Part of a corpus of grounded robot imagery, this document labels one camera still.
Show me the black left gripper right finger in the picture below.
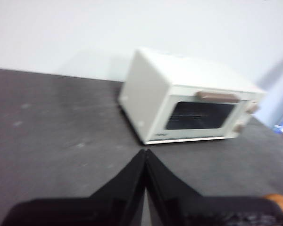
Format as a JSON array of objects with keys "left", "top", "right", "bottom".
[{"left": 145, "top": 149, "right": 283, "bottom": 226}]

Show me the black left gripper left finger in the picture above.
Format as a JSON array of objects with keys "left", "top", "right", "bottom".
[{"left": 1, "top": 149, "right": 147, "bottom": 226}]

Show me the oven door with glass window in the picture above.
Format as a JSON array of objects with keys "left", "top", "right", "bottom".
[{"left": 145, "top": 85, "right": 252, "bottom": 145}]

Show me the white toaster oven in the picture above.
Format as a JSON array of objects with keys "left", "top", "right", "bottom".
[{"left": 117, "top": 48, "right": 267, "bottom": 145}]

